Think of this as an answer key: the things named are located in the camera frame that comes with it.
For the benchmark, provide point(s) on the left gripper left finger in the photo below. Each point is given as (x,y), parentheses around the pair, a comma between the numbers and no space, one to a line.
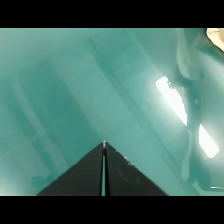
(83,178)

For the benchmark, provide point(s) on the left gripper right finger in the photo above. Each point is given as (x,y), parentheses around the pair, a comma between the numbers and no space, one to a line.
(128,178)

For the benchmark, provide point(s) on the white shirt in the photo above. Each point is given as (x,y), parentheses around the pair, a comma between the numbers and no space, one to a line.
(216,36)

